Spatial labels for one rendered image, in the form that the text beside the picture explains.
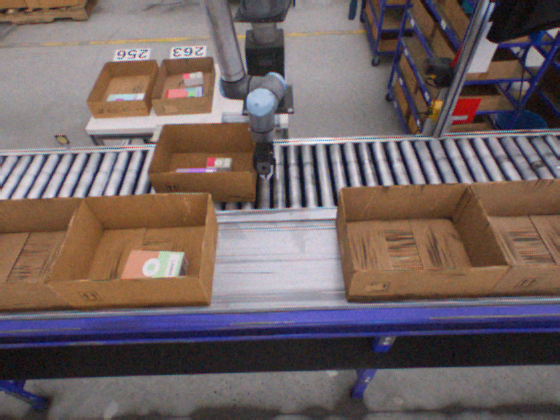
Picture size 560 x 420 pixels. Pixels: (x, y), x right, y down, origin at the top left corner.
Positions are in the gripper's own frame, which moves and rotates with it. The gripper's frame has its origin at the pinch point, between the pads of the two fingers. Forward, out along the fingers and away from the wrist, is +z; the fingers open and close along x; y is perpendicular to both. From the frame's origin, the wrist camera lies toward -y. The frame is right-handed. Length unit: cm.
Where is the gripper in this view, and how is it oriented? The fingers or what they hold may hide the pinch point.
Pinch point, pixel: (266, 178)
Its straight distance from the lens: 151.2
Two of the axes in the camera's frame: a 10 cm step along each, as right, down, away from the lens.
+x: -10.0, 0.4, 0.2
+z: 0.3, 6.4, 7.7
